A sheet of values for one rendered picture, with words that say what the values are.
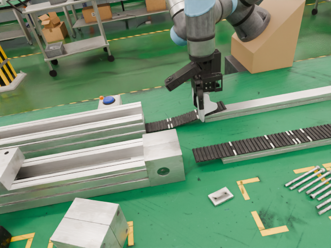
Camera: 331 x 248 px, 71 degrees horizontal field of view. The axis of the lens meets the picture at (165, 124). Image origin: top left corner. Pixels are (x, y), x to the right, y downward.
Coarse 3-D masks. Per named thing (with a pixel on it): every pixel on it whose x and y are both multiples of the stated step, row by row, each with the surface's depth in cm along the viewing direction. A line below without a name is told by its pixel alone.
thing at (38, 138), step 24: (48, 120) 76; (72, 120) 76; (96, 120) 77; (120, 120) 71; (144, 120) 80; (0, 144) 69; (24, 144) 72; (48, 144) 72; (72, 144) 73; (96, 144) 74
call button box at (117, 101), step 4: (116, 96) 88; (120, 96) 88; (100, 100) 87; (116, 100) 85; (120, 100) 86; (100, 104) 85; (104, 104) 84; (108, 104) 84; (112, 104) 84; (116, 104) 83; (120, 104) 85; (100, 108) 83
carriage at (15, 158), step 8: (0, 152) 59; (8, 152) 59; (16, 152) 59; (0, 160) 57; (8, 160) 56; (16, 160) 59; (0, 168) 54; (8, 168) 55; (16, 168) 58; (0, 176) 52; (8, 176) 55; (16, 176) 60; (0, 184) 52; (8, 184) 54
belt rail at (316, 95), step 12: (276, 96) 79; (288, 96) 78; (300, 96) 77; (312, 96) 77; (324, 96) 77; (228, 108) 77; (240, 108) 76; (252, 108) 76; (264, 108) 78; (276, 108) 78; (204, 120) 78; (216, 120) 78
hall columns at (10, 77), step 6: (0, 48) 317; (0, 54) 315; (0, 60) 312; (6, 60) 325; (0, 66) 309; (6, 66) 323; (0, 72) 309; (6, 72) 320; (12, 72) 334; (0, 78) 313; (6, 78) 317; (12, 78) 331; (0, 84) 318; (6, 84) 319
